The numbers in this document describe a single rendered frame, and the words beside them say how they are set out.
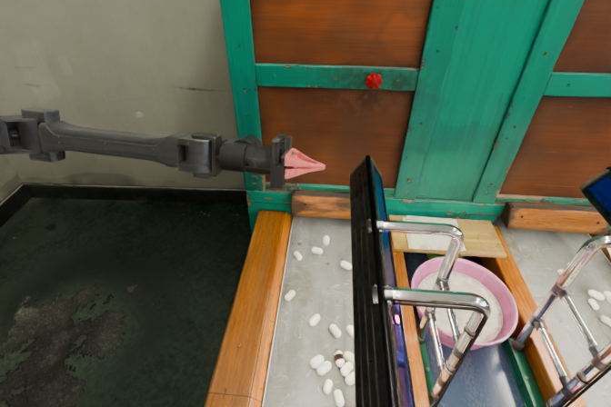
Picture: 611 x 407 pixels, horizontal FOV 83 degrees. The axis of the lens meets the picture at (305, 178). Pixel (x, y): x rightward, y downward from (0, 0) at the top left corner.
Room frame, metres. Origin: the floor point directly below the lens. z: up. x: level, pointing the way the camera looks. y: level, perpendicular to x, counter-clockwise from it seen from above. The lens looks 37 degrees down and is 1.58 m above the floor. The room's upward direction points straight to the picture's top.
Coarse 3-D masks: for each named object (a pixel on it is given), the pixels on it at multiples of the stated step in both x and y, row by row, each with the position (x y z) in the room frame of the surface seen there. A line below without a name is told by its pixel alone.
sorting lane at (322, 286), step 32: (320, 224) 0.84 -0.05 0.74; (288, 256) 0.70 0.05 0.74; (320, 256) 0.70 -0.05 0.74; (288, 288) 0.59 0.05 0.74; (320, 288) 0.59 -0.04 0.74; (288, 320) 0.49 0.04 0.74; (320, 320) 0.49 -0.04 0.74; (352, 320) 0.49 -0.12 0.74; (288, 352) 0.41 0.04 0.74; (320, 352) 0.41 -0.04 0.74; (352, 352) 0.41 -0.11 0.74; (288, 384) 0.34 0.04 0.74; (320, 384) 0.34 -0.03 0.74
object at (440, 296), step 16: (368, 224) 0.47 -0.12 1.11; (384, 224) 0.46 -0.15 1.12; (400, 224) 0.46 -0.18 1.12; (416, 224) 0.46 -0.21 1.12; (432, 224) 0.46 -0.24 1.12; (448, 224) 0.46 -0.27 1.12; (464, 240) 0.45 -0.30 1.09; (448, 256) 0.45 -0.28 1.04; (448, 272) 0.45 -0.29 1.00; (384, 288) 0.32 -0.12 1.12; (400, 288) 0.32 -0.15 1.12; (448, 288) 0.43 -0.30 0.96; (400, 304) 0.30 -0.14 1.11; (416, 304) 0.30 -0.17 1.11; (432, 304) 0.30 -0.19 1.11; (448, 304) 0.30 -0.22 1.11; (464, 304) 0.30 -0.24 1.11; (480, 304) 0.30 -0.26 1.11; (432, 320) 0.43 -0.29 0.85; (480, 320) 0.30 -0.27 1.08; (432, 336) 0.40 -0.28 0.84; (464, 336) 0.30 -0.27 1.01; (464, 352) 0.30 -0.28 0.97; (448, 368) 0.30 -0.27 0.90; (432, 384) 0.35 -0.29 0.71; (448, 384) 0.29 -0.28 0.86; (432, 400) 0.30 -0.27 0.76
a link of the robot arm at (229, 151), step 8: (224, 144) 0.58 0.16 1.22; (232, 144) 0.58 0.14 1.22; (240, 144) 0.58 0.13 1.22; (224, 152) 0.56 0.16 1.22; (232, 152) 0.56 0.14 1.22; (240, 152) 0.56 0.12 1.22; (224, 160) 0.55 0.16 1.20; (232, 160) 0.55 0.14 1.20; (240, 160) 0.55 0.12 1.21; (224, 168) 0.56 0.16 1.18; (232, 168) 0.55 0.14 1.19; (240, 168) 0.55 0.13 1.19
